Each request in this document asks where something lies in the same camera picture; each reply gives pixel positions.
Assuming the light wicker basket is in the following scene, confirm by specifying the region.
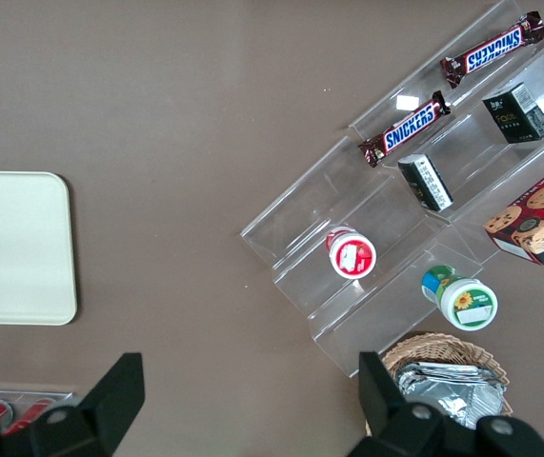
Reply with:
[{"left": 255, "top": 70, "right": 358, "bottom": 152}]
[{"left": 364, "top": 331, "right": 514, "bottom": 437}]

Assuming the red lid yogurt cup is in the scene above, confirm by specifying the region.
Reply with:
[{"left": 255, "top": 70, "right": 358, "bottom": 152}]
[{"left": 325, "top": 227, "right": 378, "bottom": 280}]

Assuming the Snickers chocolate bar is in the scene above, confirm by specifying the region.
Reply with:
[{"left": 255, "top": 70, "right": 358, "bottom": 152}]
[
  {"left": 357, "top": 89, "right": 453, "bottom": 170},
  {"left": 439, "top": 11, "right": 544, "bottom": 90}
]

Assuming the green lid yogurt cup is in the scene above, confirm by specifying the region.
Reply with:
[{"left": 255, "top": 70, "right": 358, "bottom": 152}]
[{"left": 420, "top": 265, "right": 499, "bottom": 332}]

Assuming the red plaid cookie box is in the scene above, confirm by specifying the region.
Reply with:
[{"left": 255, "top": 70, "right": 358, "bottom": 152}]
[{"left": 483, "top": 154, "right": 544, "bottom": 268}]

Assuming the clear acrylic stepped stand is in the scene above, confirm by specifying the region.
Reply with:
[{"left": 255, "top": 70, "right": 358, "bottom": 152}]
[
  {"left": 240, "top": 135, "right": 486, "bottom": 380},
  {"left": 347, "top": 0, "right": 544, "bottom": 268}
]

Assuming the small black box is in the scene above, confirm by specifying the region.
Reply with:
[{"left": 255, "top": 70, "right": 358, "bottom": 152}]
[
  {"left": 482, "top": 81, "right": 544, "bottom": 145},
  {"left": 396, "top": 153, "right": 454, "bottom": 213}
]

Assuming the beige plastic tray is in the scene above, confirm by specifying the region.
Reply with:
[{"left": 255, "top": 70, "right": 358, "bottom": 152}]
[{"left": 0, "top": 170, "right": 78, "bottom": 327}]

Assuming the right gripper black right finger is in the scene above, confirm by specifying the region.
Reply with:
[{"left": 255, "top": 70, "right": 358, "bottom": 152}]
[{"left": 347, "top": 351, "right": 544, "bottom": 457}]

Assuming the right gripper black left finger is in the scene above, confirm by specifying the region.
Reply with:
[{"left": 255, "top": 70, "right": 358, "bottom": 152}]
[{"left": 0, "top": 351, "right": 146, "bottom": 457}]

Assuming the aluminium foil container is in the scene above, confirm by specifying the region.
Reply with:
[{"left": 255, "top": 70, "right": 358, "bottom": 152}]
[{"left": 393, "top": 360, "right": 507, "bottom": 432}]

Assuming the clear acrylic bottle rack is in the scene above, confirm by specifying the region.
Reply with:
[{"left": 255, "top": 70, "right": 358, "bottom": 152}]
[{"left": 0, "top": 387, "right": 75, "bottom": 429}]

